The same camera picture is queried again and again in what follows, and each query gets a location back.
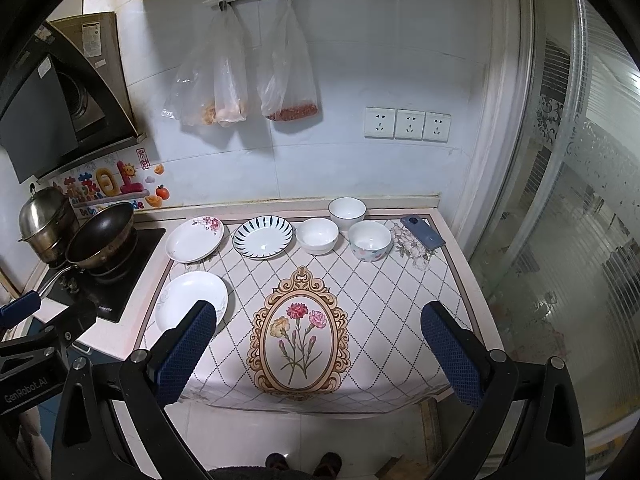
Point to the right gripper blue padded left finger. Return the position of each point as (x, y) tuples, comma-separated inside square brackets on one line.
[(175, 355)]

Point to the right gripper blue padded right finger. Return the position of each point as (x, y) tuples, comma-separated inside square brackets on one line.
[(470, 368)]

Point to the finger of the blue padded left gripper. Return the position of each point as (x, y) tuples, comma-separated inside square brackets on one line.
[(19, 309)]

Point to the plain white plate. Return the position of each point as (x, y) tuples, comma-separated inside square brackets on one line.
[(179, 296)]

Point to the white plate with pink flowers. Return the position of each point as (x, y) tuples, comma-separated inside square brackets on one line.
[(194, 239)]

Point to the white bowl with floral outside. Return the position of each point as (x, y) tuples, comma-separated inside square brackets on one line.
[(369, 240)]

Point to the plain white bowl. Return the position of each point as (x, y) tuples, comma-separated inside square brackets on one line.
[(317, 236)]

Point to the white bowl with dark rim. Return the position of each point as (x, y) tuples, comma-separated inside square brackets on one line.
[(346, 211)]

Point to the black induction cooktop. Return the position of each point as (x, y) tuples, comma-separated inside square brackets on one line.
[(109, 287)]

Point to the stainless steel steamer pot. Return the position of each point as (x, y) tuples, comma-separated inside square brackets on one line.
[(48, 223)]

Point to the black frying pan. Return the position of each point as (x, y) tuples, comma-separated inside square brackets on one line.
[(95, 242)]

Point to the black shoe left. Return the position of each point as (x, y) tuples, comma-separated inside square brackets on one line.
[(277, 462)]

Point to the black shoe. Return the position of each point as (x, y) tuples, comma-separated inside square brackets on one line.
[(329, 467), (277, 462)]

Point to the floral diamond pattern table mat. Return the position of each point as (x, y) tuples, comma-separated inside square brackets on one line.
[(333, 334)]

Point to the blue smartphone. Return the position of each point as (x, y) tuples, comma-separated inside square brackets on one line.
[(426, 235)]

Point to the black shoe right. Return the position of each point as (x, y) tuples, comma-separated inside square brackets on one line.
[(329, 467)]

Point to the frosted glass sliding door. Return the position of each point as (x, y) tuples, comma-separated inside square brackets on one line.
[(558, 261)]

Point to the black range hood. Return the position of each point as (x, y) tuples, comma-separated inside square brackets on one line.
[(65, 100)]

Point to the plastic bag with orange food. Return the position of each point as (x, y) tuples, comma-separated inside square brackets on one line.
[(191, 99)]

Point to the clear plastic bag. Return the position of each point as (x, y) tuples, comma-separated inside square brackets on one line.
[(229, 70)]

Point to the plastic bag with red beans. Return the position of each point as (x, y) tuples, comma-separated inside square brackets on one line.
[(285, 81)]

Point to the colourful cartoon wall sticker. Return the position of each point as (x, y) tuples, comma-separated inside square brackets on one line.
[(128, 176)]

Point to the right white wall socket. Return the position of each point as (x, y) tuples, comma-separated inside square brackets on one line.
[(436, 127)]

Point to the white wall socket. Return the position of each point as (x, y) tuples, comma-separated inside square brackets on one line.
[(436, 127), (379, 122), (409, 125)]

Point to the middle white wall socket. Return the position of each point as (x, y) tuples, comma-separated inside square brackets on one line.
[(409, 125)]

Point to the left white wall socket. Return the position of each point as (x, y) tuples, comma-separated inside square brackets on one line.
[(379, 122)]

